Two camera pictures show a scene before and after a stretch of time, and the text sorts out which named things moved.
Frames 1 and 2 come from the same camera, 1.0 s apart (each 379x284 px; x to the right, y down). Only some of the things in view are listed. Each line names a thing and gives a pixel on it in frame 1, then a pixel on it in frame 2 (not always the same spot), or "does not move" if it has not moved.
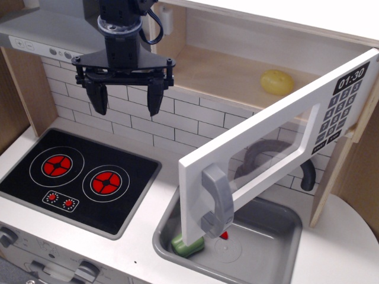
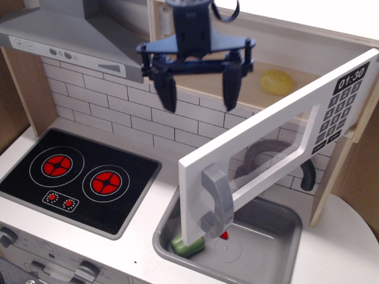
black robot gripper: x=122 y=62 → x=195 y=47
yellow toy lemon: x=277 y=82 does not move
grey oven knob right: x=87 y=271 does not move
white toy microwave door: x=257 y=152 does not move
